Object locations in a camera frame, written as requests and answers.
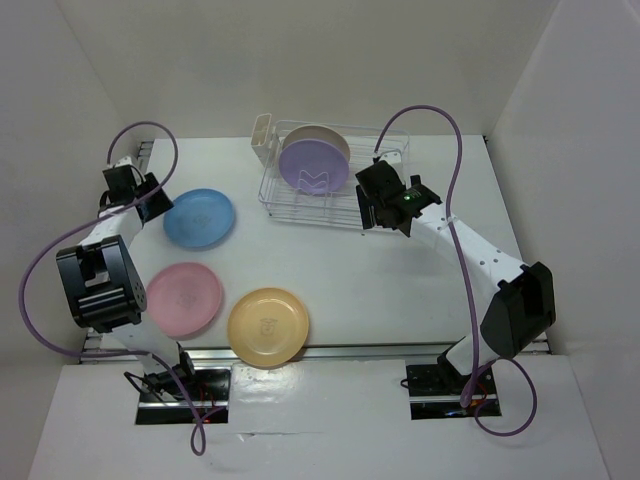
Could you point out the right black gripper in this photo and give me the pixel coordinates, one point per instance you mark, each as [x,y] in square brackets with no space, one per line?
[367,209]

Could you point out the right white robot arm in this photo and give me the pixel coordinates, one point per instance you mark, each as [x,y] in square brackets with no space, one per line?
[520,297]

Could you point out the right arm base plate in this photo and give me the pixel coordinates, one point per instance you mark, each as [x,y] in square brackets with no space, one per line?
[430,398]

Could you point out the white cutlery holder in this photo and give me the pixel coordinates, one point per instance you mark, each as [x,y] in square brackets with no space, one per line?
[261,137]

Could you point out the cream plate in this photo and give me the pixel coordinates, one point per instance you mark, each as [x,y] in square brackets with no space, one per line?
[318,132]

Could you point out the white wire dish rack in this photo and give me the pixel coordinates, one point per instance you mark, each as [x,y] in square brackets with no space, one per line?
[336,209]

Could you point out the blue plate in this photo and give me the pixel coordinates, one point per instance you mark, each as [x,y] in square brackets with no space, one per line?
[199,219]

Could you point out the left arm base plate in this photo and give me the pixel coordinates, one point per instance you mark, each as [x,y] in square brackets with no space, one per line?
[210,395]

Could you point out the purple plate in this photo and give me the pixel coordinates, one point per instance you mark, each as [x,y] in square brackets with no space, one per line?
[313,166]

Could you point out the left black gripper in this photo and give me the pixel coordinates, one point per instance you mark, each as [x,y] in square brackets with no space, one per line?
[162,203]

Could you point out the orange plate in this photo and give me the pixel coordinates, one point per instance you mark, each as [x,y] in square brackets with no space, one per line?
[267,327]

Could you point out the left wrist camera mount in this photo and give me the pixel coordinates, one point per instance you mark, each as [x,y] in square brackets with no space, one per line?
[127,162]

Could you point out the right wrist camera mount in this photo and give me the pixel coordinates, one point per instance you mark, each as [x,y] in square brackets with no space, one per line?
[392,157]

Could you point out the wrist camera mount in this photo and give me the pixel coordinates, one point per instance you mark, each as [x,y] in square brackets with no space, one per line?
[127,162]
[392,157]

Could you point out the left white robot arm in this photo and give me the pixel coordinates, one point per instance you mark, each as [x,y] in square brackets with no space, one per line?
[105,292]

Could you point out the pink plate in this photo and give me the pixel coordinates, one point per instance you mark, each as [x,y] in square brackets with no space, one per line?
[184,298]

